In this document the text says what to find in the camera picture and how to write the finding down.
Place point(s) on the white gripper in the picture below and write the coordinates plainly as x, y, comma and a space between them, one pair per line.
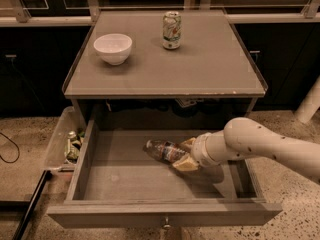
199, 149

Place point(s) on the clear plastic water bottle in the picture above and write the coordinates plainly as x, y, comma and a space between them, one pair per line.
164, 151

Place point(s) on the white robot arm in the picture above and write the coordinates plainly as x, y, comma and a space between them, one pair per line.
243, 138

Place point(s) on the metal drawer knob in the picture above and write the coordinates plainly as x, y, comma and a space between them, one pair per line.
166, 225

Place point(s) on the grey open top drawer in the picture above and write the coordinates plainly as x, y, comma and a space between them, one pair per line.
116, 184

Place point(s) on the grey wooden cabinet counter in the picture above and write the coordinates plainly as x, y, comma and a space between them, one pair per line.
201, 85

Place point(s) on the small bottle in bin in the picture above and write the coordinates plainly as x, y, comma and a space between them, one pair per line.
72, 136

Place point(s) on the clear plastic storage bin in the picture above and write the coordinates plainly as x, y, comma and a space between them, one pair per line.
55, 160

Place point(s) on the white ceramic bowl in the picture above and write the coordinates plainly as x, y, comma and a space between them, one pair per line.
113, 49

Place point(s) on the green white soda can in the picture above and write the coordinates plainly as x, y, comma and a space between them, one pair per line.
172, 25

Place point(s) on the black floor rail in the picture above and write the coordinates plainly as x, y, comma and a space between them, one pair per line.
24, 209

